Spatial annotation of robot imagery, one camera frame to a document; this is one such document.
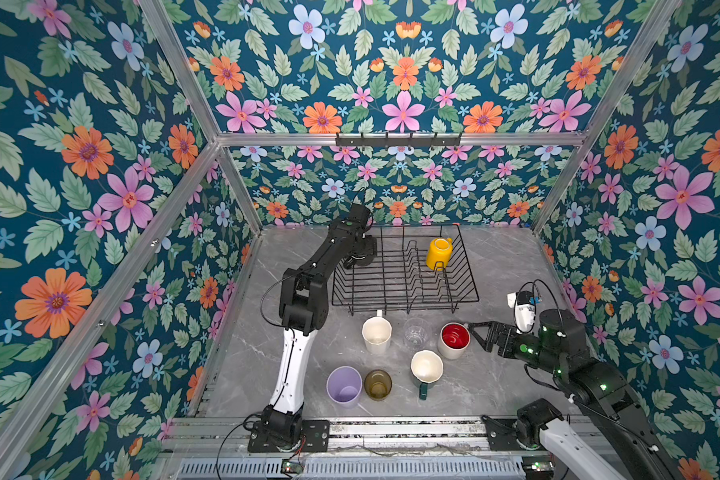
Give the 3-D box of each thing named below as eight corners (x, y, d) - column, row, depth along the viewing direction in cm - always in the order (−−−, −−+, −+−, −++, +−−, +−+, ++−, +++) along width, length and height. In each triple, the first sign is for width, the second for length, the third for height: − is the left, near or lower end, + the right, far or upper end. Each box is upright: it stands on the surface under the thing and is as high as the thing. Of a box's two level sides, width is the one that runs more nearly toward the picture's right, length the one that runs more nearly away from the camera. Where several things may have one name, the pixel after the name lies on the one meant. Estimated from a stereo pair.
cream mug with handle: (374, 363, 87) (373, 349, 79) (358, 340, 91) (355, 325, 83) (397, 346, 90) (398, 331, 82) (380, 325, 95) (379, 308, 86)
